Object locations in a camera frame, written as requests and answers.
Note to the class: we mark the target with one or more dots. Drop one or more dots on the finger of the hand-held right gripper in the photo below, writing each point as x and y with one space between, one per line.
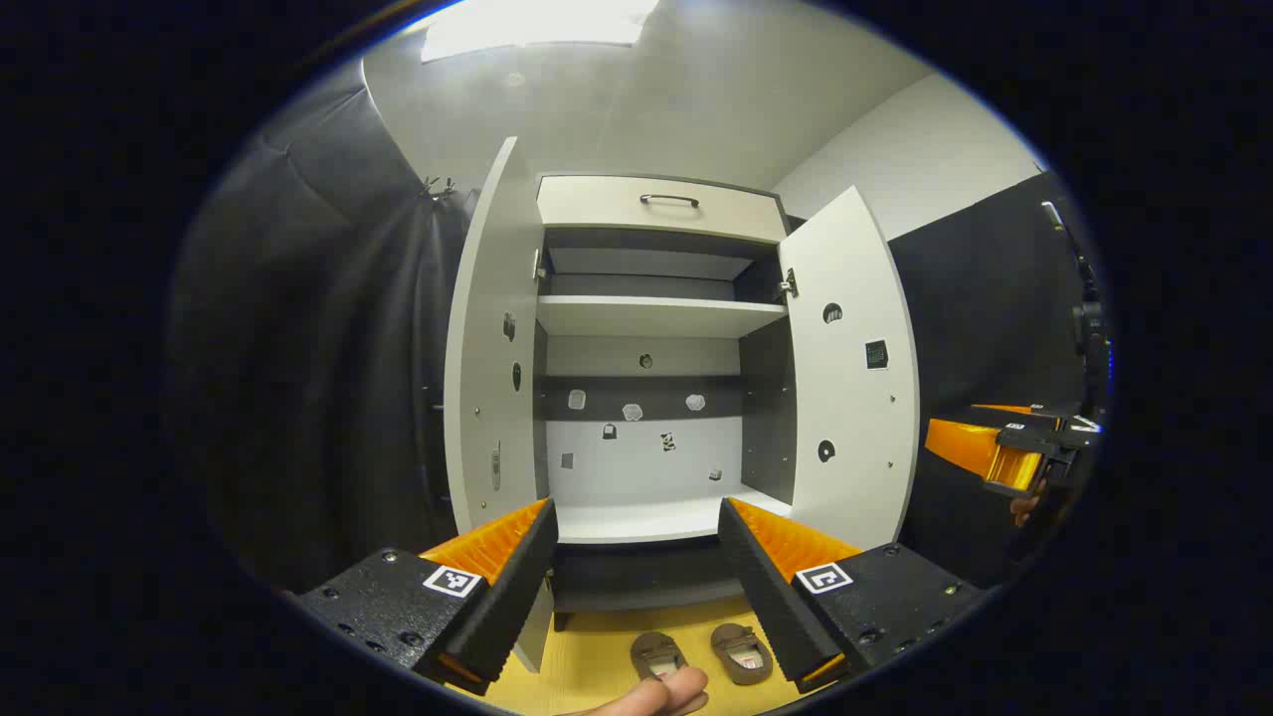
970 447
1014 410

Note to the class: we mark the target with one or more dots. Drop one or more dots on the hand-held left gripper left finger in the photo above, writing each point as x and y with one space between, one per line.
517 597

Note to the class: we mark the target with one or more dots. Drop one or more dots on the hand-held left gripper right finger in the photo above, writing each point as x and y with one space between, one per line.
766 597

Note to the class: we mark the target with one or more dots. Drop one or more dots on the brown fuzzy shoe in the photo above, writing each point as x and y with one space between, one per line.
741 653
656 656

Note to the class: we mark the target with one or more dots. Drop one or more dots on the white cabinet door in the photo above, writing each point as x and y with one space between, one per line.
487 348
855 418

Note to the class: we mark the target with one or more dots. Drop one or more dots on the white shoe cabinet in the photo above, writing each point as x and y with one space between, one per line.
646 316

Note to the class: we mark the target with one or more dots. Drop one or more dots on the beige cabinet drawer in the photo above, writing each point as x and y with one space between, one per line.
597 204

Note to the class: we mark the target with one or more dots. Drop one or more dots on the black backdrop cloth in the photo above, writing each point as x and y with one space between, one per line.
328 348

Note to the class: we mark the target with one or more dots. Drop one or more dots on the metal backdrop clip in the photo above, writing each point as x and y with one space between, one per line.
438 186

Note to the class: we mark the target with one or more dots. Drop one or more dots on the ceiling light panel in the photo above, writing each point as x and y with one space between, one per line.
537 25

